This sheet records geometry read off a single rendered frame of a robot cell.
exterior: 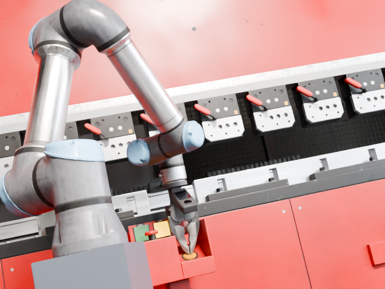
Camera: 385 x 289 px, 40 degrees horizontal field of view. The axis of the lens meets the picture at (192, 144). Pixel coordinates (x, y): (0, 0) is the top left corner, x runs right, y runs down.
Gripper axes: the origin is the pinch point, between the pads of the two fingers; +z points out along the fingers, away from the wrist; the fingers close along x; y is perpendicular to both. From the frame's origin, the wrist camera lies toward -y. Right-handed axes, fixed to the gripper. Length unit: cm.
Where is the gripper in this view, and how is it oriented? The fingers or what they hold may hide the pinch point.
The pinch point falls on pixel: (189, 250)
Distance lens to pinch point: 157.2
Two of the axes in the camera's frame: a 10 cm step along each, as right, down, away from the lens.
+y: -2.3, 1.4, 9.6
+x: -9.5, 1.7, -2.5
